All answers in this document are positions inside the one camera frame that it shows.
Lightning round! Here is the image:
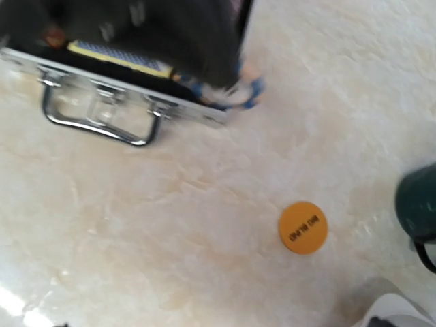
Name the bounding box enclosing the orange round button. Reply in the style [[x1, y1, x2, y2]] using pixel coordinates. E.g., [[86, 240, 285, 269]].
[[278, 201, 328, 255]]

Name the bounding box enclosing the blue playing card deck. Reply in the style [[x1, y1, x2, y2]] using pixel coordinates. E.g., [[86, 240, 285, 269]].
[[67, 41, 172, 79]]

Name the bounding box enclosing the aluminium poker chip case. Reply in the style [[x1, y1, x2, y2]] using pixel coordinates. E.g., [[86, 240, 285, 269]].
[[1, 1, 253, 146]]

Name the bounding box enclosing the dark green mug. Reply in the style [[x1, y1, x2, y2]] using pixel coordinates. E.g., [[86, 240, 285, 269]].
[[394, 163, 435, 273]]

